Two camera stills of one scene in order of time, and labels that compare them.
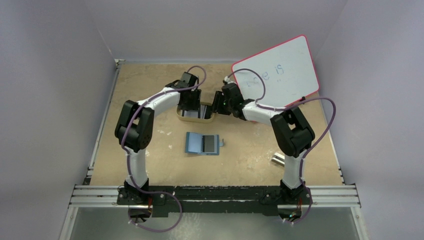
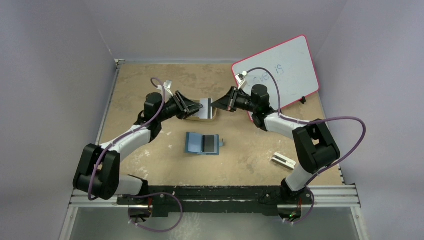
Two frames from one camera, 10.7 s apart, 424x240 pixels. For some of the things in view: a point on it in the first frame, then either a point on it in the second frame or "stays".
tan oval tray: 179,114 stays
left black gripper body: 192,103 -> 170,110
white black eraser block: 279,159 stays
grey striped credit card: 208,143 stays
